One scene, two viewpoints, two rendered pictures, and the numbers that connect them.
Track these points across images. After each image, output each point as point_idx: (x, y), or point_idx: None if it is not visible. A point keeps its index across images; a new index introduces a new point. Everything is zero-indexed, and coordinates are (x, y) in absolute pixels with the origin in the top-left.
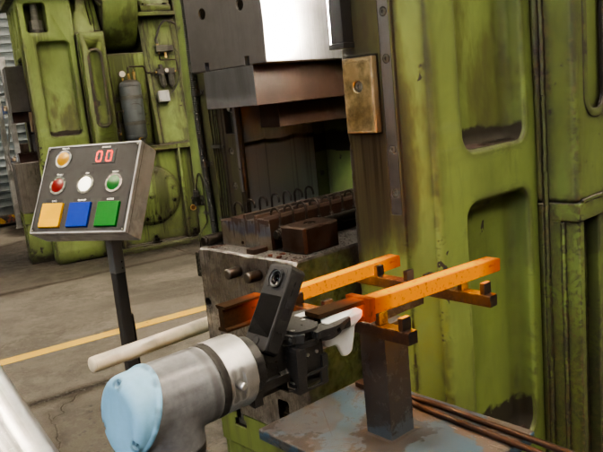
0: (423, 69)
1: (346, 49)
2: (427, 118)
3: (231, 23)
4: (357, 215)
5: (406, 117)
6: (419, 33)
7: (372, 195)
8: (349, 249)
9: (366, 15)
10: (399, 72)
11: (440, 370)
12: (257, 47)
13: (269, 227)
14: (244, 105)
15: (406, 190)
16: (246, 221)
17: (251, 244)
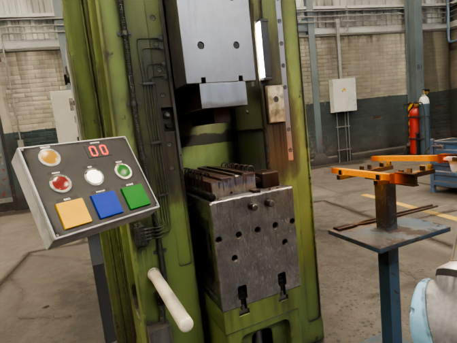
0: (300, 92)
1: (264, 81)
2: (302, 114)
3: (228, 55)
4: (270, 165)
5: (293, 114)
6: (298, 77)
7: (279, 153)
8: None
9: (275, 66)
10: (290, 93)
11: (310, 226)
12: (249, 71)
13: (254, 176)
14: (237, 105)
15: (294, 148)
16: (235, 177)
17: (239, 191)
